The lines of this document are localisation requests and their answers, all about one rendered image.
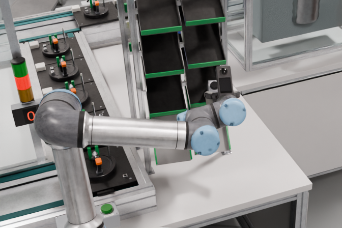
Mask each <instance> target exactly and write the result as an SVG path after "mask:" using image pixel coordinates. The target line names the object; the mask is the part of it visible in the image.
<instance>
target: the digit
mask: <svg viewBox="0 0 342 228"><path fill-rule="evenodd" d="M22 111H23V115H24V120H25V123H26V124H27V123H31V122H34V116H35V114H36V112H37V109H36V107H32V108H28V109H23V110H22Z"/></svg>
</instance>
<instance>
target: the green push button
mask: <svg viewBox="0 0 342 228"><path fill-rule="evenodd" d="M111 211H112V205H111V204H104V205H102V206H101V212H102V213H104V214H107V213H110V212H111Z"/></svg>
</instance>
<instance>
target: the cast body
mask: <svg viewBox="0 0 342 228"><path fill-rule="evenodd" d="M207 91H209V92H214V93H215V92H218V89H217V81H216V80H208V84H207Z"/></svg>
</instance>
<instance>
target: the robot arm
mask: <svg viewBox="0 0 342 228"><path fill-rule="evenodd" d="M215 72H216V80H217V89H218V92H215V93H214V92H209V91H206V92H205V93H204V97H205V99H206V105H204V106H201V107H198V108H194V109H191V110H186V111H185V112H182V113H180V114H178V115H177V121H172V120H155V119H138V118H121V117H104V116H91V115H89V114H88V113H87V112H86V111H82V105H81V102H80V100H79V98H78V97H77V96H76V95H75V94H74V93H73V92H71V91H69V90H66V89H56V90H52V91H50V92H49V93H47V94H46V95H45V96H44V97H43V98H42V99H41V101H40V104H39V108H38V110H37V112H36V114H35V116H34V128H35V131H36V133H37V135H38V136H39V137H40V138H41V139H42V140H43V141H44V142H45V144H46V145H48V146H50V147H51V149H52V153H53V158H54V162H55V166H56V171H57V174H58V179H59V183H60V188H61V192H62V196H63V201H64V205H65V210H66V214H67V218H68V220H67V222H66V223H65V225H64V228H106V227H105V225H104V222H103V218H102V216H101V215H100V214H98V213H96V209H95V204H94V199H93V195H92V190H91V185H90V180H89V175H88V170H87V166H86V161H85V157H84V153H83V148H85V147H86V146H87V145H105V146H124V147H143V148H162V149H181V150H194V151H195V152H196V153H198V154H199V155H202V156H209V155H212V154H213V153H215V152H216V151H217V149H218V148H219V145H220V139H219V133H218V131H217V129H219V128H222V127H225V126H238V125H240V124H241V123H243V121H244V120H245V118H246V108H245V105H244V103H243V102H242V101H241V100H239V99H238V98H240V92H239V91H235V90H233V82H232V74H231V67H230V66H217V67H216V70H215Z"/></svg>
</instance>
